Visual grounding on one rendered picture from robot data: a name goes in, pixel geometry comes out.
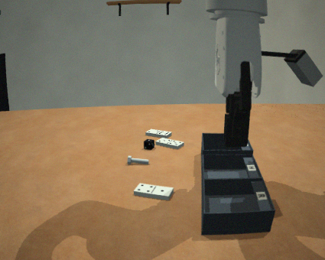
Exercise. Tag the white domino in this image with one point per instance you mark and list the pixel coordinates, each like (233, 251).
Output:
(152, 191)
(158, 133)
(169, 143)

